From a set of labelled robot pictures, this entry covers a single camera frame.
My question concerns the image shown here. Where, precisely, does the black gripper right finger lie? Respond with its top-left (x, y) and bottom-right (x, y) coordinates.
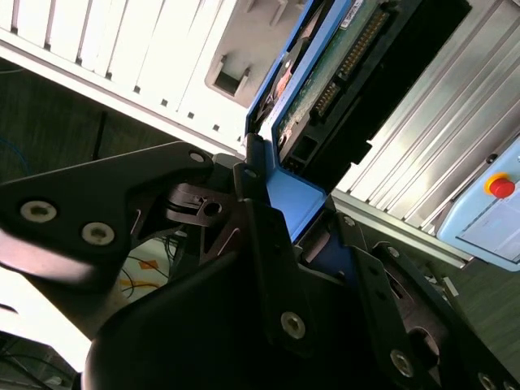
top-left (336, 210), bottom-right (520, 390)

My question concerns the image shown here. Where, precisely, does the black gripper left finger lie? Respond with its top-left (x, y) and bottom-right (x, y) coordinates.
top-left (0, 133), bottom-right (320, 359)

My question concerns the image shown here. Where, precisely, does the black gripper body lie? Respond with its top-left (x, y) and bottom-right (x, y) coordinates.
top-left (80, 249), bottom-right (393, 390)

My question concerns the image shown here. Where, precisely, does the hard disk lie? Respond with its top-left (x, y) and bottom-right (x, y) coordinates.
top-left (243, 0), bottom-right (472, 281)

